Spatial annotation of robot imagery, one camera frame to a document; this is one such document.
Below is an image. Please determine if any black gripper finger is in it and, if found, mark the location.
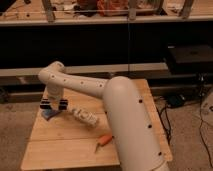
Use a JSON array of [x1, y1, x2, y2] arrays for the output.
[[59, 99, 68, 110], [40, 98, 51, 109]]

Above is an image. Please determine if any blue grey eraser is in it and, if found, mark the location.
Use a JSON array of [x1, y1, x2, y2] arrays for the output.
[[41, 109, 61, 120]]

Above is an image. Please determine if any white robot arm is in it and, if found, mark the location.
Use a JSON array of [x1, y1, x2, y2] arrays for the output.
[[38, 61, 170, 171]]

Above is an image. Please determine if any wooden shelf with clutter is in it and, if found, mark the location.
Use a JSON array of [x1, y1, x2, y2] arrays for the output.
[[0, 0, 213, 27]]

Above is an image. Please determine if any black power adapter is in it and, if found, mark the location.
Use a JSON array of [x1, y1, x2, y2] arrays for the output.
[[166, 94, 185, 108]]

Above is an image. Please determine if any black box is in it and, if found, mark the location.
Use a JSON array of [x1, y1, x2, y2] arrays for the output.
[[165, 45, 213, 74]]

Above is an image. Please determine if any thin vertical cable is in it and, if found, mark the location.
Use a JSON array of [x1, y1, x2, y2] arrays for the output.
[[126, 13, 132, 78]]

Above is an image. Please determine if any black floor cable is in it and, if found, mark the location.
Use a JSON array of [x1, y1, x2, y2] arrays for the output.
[[157, 105, 173, 145]]

